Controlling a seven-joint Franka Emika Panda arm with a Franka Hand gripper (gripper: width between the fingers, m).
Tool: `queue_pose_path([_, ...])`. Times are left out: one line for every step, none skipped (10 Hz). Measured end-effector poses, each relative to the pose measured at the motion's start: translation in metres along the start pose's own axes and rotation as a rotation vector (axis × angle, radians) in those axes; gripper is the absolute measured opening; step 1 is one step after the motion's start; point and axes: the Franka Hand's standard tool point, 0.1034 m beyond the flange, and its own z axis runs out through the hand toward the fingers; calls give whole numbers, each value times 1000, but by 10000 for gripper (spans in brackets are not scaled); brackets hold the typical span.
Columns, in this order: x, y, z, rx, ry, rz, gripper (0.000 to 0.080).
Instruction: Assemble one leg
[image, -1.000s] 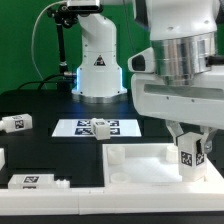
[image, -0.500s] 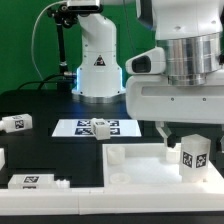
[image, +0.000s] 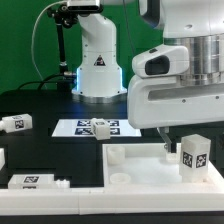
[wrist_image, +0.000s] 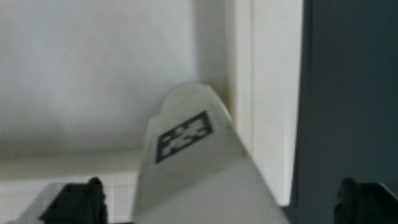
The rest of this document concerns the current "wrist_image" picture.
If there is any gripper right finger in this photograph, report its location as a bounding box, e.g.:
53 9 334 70
334 178 398 224

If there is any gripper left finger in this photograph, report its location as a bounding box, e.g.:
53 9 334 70
16 177 110 224

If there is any white table leg with tag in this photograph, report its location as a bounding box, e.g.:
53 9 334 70
133 83 289 224

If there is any white square tabletop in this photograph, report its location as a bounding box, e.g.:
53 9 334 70
0 0 303 224

